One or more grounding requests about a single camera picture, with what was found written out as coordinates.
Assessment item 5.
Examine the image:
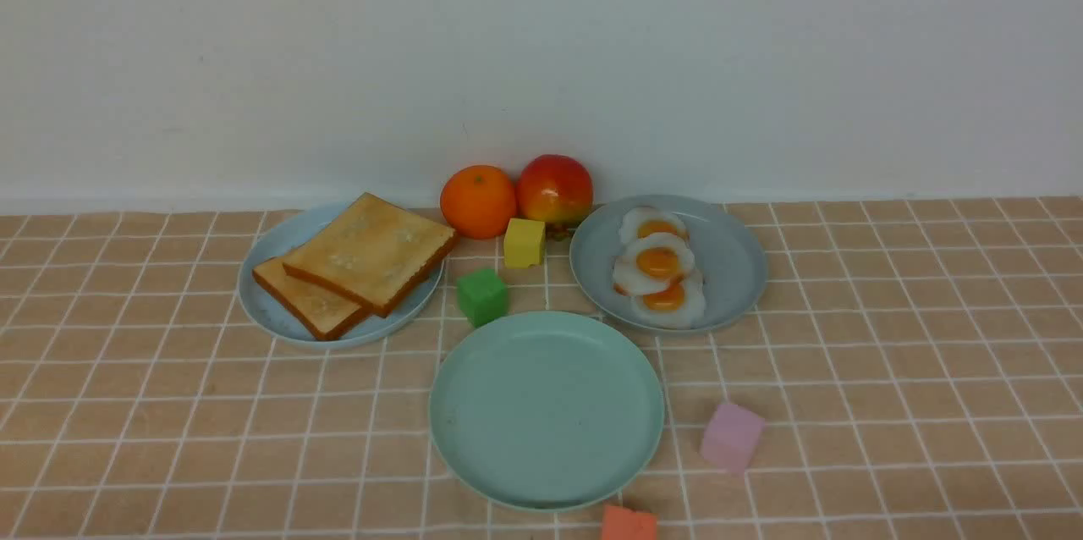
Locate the fried egg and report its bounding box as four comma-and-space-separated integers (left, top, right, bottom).
613, 233, 695, 297
630, 271, 706, 329
618, 206, 690, 245

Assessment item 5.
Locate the mint green plate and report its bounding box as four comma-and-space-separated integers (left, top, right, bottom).
428, 309, 666, 512

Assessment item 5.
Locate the red-orange cube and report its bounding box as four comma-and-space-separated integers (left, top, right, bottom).
600, 503, 657, 540

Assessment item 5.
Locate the pink cube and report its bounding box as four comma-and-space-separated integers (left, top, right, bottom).
699, 401, 766, 475

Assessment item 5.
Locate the green cube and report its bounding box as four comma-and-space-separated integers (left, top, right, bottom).
456, 267, 509, 328

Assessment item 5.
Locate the yellow cube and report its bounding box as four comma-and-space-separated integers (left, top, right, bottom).
503, 218, 547, 267

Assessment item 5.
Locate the orange fruit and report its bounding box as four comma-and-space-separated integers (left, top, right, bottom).
438, 164, 518, 240

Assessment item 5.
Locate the grey-blue plate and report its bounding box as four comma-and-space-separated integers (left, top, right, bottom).
571, 196, 768, 334

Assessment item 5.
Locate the red apple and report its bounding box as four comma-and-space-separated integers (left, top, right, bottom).
517, 154, 593, 225

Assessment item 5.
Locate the toast slice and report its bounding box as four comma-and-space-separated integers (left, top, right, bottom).
251, 256, 369, 342
283, 192, 458, 317

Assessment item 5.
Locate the light blue plate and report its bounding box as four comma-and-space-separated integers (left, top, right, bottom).
237, 201, 448, 351

